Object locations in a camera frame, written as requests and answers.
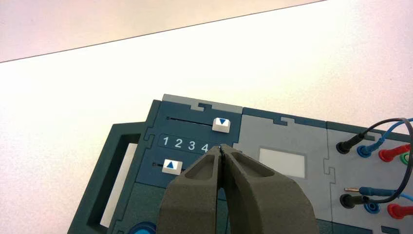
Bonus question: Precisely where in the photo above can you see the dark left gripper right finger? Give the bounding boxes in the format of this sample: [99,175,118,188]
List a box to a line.
[221,144,320,234]

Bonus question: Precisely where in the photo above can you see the black banana plug cable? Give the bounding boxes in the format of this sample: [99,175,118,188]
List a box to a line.
[336,117,413,209]

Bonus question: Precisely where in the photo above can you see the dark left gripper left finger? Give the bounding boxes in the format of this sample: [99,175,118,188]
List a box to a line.
[156,145,224,234]

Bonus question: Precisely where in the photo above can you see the blue jack socket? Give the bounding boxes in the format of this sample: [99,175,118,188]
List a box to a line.
[363,198,381,215]

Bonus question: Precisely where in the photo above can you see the blue banana plug cable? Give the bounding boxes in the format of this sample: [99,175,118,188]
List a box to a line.
[344,117,413,202]

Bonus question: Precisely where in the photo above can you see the green jack socket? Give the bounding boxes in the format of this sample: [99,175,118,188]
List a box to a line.
[399,152,413,166]

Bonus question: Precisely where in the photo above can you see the red banana plug cable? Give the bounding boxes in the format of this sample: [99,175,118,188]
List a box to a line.
[378,143,413,220]

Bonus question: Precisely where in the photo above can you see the grey and teal task box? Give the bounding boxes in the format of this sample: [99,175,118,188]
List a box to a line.
[67,94,413,234]

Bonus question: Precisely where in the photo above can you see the blue round push button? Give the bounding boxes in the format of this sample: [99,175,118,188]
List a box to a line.
[128,222,158,234]

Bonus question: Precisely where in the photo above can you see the white rectangular display window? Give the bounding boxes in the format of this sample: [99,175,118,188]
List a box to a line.
[259,148,306,179]

